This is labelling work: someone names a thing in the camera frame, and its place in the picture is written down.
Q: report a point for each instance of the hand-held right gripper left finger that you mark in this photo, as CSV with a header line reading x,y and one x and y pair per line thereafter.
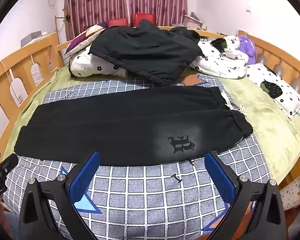
x,y
86,173

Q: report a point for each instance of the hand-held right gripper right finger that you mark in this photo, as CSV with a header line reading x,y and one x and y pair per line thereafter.
x,y
220,177

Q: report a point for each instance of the black pants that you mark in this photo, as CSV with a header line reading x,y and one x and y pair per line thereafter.
x,y
115,130

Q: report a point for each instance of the grey checked star blanket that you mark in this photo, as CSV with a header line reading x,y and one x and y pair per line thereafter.
x,y
140,192

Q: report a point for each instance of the green bed sheet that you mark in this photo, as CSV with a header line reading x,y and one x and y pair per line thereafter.
x,y
265,120

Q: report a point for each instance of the star print bin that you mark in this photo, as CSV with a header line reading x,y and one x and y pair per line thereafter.
x,y
293,190

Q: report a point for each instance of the white patterned bedding heap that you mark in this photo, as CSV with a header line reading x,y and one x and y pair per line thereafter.
x,y
277,87

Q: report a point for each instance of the white floral quilt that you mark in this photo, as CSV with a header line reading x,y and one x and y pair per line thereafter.
x,y
215,62

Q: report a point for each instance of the grey box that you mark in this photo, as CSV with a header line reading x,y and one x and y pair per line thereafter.
x,y
31,38

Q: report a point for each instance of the purple plush toy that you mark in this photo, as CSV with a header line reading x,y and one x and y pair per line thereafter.
x,y
248,48

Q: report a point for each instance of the black jacket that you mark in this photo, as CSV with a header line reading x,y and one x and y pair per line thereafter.
x,y
145,50

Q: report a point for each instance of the wooden coat rack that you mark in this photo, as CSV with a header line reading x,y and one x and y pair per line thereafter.
x,y
57,27

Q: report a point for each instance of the red chair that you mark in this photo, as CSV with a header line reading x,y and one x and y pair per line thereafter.
x,y
143,18
117,22

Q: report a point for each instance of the cardboard clutter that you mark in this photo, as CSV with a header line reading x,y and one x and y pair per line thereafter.
x,y
193,20

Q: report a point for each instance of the dark red patterned curtain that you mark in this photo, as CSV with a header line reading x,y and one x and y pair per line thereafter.
x,y
127,0

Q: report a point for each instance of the wooden bed frame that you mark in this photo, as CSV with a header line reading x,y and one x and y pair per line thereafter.
x,y
5,85

